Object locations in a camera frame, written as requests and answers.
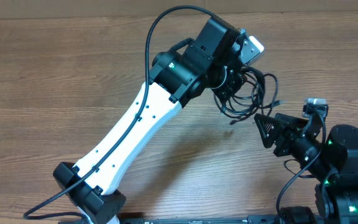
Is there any black smooth usb cable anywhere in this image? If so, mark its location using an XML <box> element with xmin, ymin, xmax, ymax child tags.
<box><xmin>213</xmin><ymin>65</ymin><xmax>280</xmax><ymax>121</ymax></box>

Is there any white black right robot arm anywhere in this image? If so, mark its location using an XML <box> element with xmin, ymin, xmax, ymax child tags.
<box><xmin>254</xmin><ymin>112</ymin><xmax>358</xmax><ymax>223</ymax></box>

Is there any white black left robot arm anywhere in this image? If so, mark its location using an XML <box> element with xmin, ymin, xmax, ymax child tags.
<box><xmin>53</xmin><ymin>16</ymin><xmax>264</xmax><ymax>223</ymax></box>

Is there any brown cardboard wall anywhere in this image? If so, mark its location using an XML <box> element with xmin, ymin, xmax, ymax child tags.
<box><xmin>0</xmin><ymin>0</ymin><xmax>358</xmax><ymax>20</ymax></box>

